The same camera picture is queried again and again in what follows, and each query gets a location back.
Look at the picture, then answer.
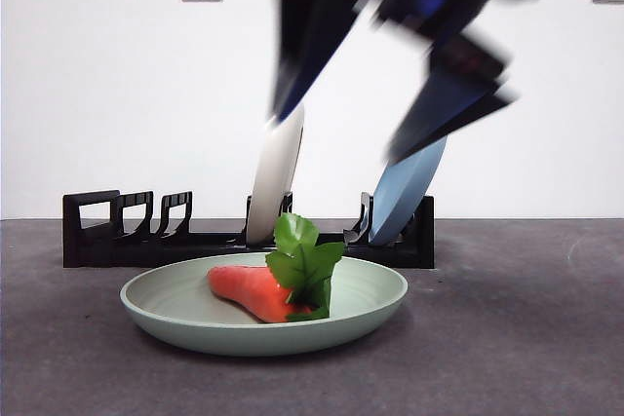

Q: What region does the orange carrot with green leaves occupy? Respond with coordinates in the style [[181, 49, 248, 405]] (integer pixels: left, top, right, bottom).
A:
[[208, 212, 346, 324]]

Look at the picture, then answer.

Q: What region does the green plate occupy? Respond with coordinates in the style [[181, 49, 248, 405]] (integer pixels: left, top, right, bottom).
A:
[[119, 252, 409, 358]]

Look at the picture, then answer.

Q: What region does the blue plate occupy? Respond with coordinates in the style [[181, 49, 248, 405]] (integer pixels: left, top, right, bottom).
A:
[[368, 135, 449, 246]]

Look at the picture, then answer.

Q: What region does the white plate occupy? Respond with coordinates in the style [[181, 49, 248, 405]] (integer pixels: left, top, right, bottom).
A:
[[245, 103, 306, 246]]

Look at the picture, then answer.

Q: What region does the black plate rack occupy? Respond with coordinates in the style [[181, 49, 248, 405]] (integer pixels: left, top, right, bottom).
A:
[[61, 190, 436, 270]]

